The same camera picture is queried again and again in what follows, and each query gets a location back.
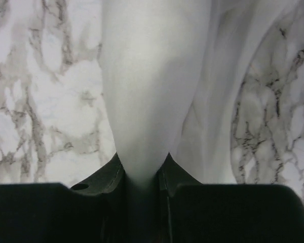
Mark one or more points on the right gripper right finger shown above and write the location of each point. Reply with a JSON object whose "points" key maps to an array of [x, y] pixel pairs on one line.
{"points": [[195, 212]]}

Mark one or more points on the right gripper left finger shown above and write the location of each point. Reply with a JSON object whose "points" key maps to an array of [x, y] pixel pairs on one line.
{"points": [[93, 210]]}

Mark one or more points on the white printed t shirt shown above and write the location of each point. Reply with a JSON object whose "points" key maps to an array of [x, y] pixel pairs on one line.
{"points": [[171, 72]]}

